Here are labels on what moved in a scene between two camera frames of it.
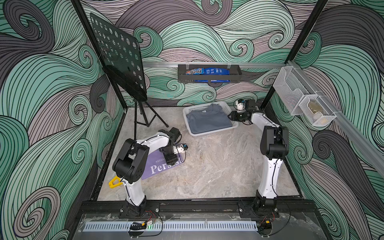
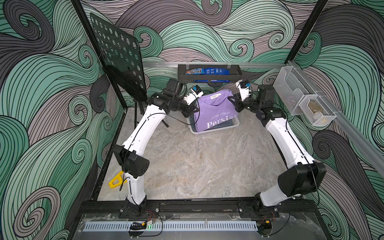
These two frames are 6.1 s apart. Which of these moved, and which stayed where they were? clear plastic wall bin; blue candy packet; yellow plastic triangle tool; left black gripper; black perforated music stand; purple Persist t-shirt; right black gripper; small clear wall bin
Moved: right black gripper; left black gripper; purple Persist t-shirt
Stayed: clear plastic wall bin; yellow plastic triangle tool; blue candy packet; small clear wall bin; black perforated music stand
